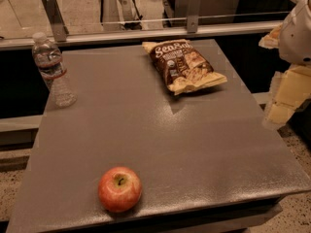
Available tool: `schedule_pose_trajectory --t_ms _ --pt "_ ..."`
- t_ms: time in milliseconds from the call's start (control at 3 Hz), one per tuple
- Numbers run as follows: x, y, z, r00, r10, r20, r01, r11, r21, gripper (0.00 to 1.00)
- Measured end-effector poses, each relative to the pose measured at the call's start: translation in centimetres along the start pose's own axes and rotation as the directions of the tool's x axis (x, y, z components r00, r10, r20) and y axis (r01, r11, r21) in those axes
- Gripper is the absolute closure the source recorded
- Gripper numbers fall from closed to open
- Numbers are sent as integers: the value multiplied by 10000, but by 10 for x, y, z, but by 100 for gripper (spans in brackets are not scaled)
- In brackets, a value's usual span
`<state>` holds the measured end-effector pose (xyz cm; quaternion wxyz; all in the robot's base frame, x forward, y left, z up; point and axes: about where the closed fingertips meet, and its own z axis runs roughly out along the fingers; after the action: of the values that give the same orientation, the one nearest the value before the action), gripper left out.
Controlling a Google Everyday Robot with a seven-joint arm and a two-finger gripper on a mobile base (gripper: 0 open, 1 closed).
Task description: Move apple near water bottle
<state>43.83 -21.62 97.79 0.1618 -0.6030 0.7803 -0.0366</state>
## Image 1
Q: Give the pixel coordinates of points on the metal rail bracket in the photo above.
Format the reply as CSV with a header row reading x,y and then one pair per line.
x,y
193,15
59,29

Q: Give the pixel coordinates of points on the left metal rail bracket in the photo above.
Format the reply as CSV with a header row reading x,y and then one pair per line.
x,y
59,29

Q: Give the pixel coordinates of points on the horizontal metal rail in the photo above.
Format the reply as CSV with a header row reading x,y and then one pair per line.
x,y
203,31

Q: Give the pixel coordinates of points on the right metal rail bracket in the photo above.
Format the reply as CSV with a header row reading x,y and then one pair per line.
x,y
193,15

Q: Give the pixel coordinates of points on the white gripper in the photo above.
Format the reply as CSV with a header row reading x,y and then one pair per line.
x,y
297,38

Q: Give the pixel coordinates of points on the red apple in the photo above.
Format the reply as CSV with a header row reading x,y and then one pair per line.
x,y
119,189

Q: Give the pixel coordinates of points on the brown sea salt chip bag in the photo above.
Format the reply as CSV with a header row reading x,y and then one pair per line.
x,y
183,68

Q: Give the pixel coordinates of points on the clear plastic water bottle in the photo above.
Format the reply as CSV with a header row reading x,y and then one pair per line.
x,y
49,61

